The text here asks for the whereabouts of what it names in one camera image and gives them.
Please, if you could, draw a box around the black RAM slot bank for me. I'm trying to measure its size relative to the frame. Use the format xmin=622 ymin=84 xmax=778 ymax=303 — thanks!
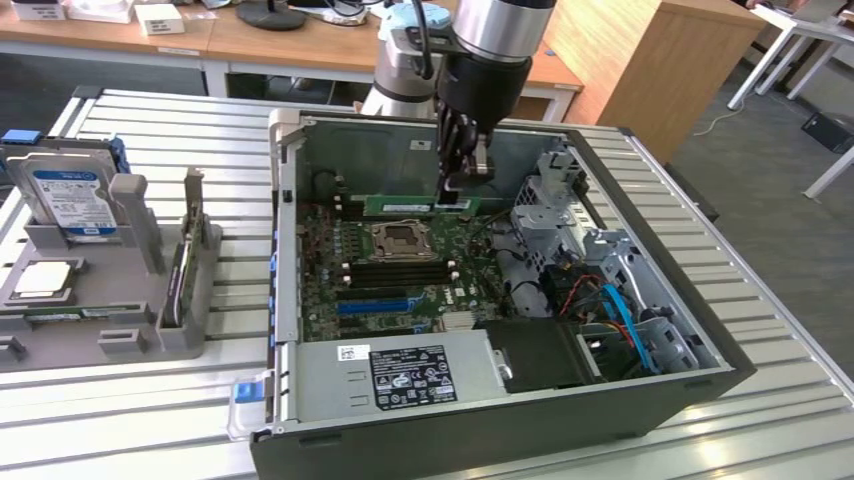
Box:
xmin=340 ymin=259 xmax=460 ymax=292

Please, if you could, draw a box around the white cardboard box with label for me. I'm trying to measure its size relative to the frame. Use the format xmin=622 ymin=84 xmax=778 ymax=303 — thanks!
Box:
xmin=132 ymin=3 xmax=186 ymax=37

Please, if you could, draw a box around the grey power supply unit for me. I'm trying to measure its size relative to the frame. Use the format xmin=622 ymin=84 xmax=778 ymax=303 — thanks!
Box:
xmin=290 ymin=340 xmax=514 ymax=424

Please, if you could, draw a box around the wooden cabinet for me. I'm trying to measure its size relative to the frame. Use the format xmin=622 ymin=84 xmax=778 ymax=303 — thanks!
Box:
xmin=540 ymin=0 xmax=770 ymax=165

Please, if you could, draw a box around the clear case latch with blue tab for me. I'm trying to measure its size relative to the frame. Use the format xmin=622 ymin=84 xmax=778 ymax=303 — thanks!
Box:
xmin=226 ymin=368 xmax=276 ymax=443

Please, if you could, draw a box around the CPU socket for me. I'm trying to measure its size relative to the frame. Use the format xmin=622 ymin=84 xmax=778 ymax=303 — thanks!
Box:
xmin=368 ymin=219 xmax=443 ymax=264

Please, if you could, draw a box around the hard disk with blue label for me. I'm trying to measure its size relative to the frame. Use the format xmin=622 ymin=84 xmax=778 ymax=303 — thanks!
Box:
xmin=4 ymin=151 xmax=123 ymax=237

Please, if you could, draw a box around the red thin wire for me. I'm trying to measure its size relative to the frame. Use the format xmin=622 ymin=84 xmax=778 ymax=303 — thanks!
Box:
xmin=558 ymin=273 xmax=633 ymax=346

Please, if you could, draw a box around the silver CPU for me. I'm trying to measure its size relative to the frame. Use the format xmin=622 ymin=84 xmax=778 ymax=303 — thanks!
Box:
xmin=11 ymin=260 xmax=76 ymax=297

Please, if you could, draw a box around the silver chipset heatsink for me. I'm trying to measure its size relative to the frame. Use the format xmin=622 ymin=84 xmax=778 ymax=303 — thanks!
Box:
xmin=435 ymin=311 xmax=479 ymax=332

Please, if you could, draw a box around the black open PC case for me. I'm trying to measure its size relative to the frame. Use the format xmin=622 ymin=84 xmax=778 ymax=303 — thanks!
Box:
xmin=248 ymin=106 xmax=759 ymax=480

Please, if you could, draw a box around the blue flat wire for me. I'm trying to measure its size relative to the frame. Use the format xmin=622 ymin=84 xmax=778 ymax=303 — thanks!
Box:
xmin=598 ymin=281 xmax=663 ymax=375

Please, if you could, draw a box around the silver metal disk bay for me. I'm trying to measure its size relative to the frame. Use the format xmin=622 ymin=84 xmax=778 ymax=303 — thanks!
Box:
xmin=507 ymin=149 xmax=703 ymax=374

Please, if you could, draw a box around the blue plastic disk caddy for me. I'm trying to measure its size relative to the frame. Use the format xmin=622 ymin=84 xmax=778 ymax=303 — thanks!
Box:
xmin=0 ymin=128 xmax=130 ymax=166

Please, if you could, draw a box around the green motherboard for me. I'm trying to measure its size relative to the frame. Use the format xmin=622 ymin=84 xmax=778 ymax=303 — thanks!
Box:
xmin=295 ymin=198 xmax=516 ymax=345

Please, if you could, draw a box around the blue expansion slot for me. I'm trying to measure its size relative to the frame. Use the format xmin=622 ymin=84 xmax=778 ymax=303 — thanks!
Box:
xmin=335 ymin=298 xmax=414 ymax=317

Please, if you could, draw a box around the wooden desk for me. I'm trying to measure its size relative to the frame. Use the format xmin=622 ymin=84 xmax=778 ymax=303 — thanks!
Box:
xmin=0 ymin=0 xmax=586 ymax=121

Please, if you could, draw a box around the green RAM stick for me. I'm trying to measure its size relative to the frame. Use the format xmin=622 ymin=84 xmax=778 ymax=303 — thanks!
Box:
xmin=363 ymin=193 xmax=484 ymax=218
xmin=21 ymin=306 xmax=146 ymax=322

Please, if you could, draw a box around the graphics card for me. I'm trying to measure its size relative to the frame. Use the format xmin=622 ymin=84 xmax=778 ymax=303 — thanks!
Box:
xmin=162 ymin=166 xmax=210 ymax=329

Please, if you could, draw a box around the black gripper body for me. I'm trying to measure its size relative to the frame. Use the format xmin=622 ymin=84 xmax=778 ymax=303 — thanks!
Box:
xmin=435 ymin=49 xmax=534 ymax=136

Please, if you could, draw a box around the black round monitor base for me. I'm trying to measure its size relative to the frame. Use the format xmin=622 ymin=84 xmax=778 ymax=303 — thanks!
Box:
xmin=235 ymin=0 xmax=310 ymax=32

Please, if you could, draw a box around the white table leg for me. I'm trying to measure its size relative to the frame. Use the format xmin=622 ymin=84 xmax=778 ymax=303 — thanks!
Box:
xmin=801 ymin=147 xmax=854 ymax=201

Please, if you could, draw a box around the black box on floor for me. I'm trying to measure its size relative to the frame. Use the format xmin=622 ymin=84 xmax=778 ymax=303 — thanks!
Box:
xmin=798 ymin=110 xmax=854 ymax=155

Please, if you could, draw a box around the grey parts rack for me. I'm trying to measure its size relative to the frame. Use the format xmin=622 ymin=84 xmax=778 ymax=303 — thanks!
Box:
xmin=0 ymin=168 xmax=226 ymax=372

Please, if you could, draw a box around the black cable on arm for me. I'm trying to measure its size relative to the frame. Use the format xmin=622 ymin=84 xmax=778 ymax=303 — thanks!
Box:
xmin=406 ymin=0 xmax=447 ymax=80

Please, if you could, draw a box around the white metal table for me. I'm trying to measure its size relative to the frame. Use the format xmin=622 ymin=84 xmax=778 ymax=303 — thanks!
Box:
xmin=725 ymin=3 xmax=854 ymax=112

